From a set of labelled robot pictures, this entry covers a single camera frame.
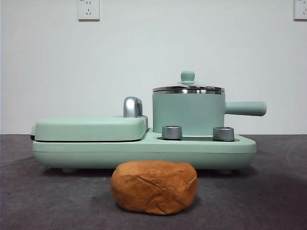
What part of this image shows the white wall socket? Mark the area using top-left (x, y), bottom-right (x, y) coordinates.
top-left (294, 0), bottom-right (307, 21)
top-left (77, 0), bottom-right (100, 21)

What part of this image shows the mint green breakfast machine base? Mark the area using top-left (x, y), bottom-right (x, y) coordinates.
top-left (32, 126), bottom-right (257, 174)

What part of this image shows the mint green steamer pot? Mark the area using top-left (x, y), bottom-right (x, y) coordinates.
top-left (152, 86), bottom-right (267, 135)

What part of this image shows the glass lid with green knob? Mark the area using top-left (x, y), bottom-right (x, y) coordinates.
top-left (153, 70), bottom-right (225, 93)

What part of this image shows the silver control knob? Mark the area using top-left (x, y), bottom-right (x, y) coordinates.
top-left (212, 126), bottom-right (235, 141)
top-left (162, 125), bottom-right (182, 140)

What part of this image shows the brown potato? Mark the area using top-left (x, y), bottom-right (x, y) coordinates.
top-left (110, 160), bottom-right (199, 215)

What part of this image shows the chrome griddle cover handle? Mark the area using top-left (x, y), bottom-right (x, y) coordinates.
top-left (123, 96), bottom-right (144, 118)

